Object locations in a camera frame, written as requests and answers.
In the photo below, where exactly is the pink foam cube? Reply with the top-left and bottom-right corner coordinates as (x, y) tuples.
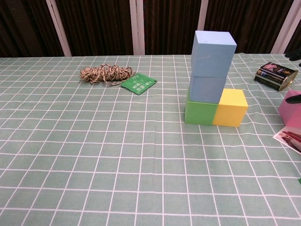
(279, 89), (301, 129)

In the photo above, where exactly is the dark brown curtain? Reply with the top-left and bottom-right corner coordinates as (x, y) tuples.
(0, 0), (301, 58)

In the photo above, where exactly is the white-bordered photo card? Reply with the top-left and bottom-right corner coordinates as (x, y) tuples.
(272, 126), (301, 155)

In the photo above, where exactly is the white frame pole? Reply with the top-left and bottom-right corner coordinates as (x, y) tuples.
(129, 0), (144, 56)
(46, 0), (72, 57)
(196, 0), (207, 32)
(271, 0), (301, 54)

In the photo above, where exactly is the light blue foam cube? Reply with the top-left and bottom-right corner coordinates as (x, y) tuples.
(190, 30), (237, 78)
(189, 73), (228, 104)

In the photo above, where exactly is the yellow foam cube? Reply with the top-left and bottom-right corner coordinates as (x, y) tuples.
(213, 89), (249, 128)

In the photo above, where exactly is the brown and white twine bundle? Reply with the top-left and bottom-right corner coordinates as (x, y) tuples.
(79, 64), (133, 87)

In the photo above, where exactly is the green foil sachet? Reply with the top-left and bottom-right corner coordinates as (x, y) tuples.
(120, 72), (158, 95)

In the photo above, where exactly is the green foam cube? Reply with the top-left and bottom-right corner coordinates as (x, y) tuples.
(184, 86), (219, 125)

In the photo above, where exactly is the green checked tablecloth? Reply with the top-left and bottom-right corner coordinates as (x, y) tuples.
(0, 53), (301, 226)

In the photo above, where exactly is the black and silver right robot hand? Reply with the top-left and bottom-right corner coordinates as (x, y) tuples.
(284, 46), (301, 105)

